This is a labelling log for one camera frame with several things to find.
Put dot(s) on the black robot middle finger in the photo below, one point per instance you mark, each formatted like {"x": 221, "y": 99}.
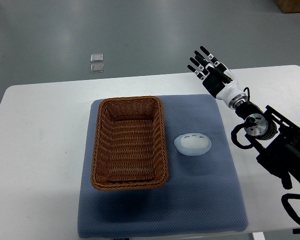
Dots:
{"x": 202, "y": 60}

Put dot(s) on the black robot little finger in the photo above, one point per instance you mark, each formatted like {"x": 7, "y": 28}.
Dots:
{"x": 199, "y": 74}

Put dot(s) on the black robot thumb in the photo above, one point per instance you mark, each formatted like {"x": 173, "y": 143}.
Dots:
{"x": 221, "y": 76}

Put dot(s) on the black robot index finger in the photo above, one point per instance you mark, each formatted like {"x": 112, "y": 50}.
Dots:
{"x": 211, "y": 57}

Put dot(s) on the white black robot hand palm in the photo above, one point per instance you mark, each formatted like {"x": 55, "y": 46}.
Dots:
{"x": 230, "y": 93}

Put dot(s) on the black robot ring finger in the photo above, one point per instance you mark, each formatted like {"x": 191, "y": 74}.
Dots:
{"x": 197, "y": 65}

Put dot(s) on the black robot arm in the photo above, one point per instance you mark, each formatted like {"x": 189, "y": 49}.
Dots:
{"x": 275, "y": 137}

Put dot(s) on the brown wicker basket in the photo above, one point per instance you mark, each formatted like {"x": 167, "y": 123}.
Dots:
{"x": 130, "y": 150}

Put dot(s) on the brown cardboard box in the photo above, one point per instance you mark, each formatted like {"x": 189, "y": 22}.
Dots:
{"x": 288, "y": 6}

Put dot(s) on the upper metal floor plate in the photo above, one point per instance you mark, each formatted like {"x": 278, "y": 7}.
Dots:
{"x": 97, "y": 57}

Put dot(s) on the blue fabric mat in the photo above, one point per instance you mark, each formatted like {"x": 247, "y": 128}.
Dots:
{"x": 202, "y": 194}

